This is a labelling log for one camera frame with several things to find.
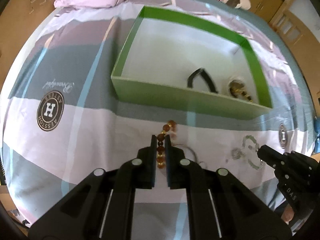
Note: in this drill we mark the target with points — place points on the patchwork bed sheet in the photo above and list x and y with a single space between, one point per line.
61 118

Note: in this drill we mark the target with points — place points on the white wrist watch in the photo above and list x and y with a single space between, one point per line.
235 86

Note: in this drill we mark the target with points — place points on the green cardboard box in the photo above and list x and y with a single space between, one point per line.
165 46

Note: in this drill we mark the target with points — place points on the black wrist watch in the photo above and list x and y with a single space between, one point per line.
202 74

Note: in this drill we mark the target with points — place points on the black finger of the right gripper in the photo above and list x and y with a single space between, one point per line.
270 156

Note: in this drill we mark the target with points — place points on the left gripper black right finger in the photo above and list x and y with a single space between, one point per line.
219 205

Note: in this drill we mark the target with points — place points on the wooden bed headboard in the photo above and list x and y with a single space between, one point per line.
19 19

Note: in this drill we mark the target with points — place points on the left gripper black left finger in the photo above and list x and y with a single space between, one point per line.
101 206

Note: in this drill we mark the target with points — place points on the person's right hand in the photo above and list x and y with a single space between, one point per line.
288 214

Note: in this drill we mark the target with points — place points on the wooden bed footboard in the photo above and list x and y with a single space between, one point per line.
300 40

